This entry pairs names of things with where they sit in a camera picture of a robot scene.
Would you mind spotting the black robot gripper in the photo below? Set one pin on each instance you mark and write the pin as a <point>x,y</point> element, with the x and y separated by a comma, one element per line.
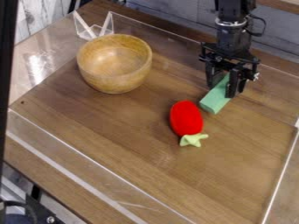
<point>219,61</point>

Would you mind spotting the green rectangular block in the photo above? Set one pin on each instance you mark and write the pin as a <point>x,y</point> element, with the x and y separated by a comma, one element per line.
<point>215,100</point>

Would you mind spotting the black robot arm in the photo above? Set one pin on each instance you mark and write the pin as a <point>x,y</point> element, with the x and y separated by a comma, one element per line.
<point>234,24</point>

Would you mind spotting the brown wooden bowl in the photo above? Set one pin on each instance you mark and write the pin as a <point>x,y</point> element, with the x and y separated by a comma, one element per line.
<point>115,63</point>

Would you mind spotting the red plush strawberry toy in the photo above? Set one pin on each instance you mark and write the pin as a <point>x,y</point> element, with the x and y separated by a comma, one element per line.
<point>187,123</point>

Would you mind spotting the clear acrylic table enclosure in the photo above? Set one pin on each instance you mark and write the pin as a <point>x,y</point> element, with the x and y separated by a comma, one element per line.
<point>102,152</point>

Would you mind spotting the black metal bracket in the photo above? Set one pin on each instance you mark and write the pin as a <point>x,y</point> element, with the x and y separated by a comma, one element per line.
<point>39,212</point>

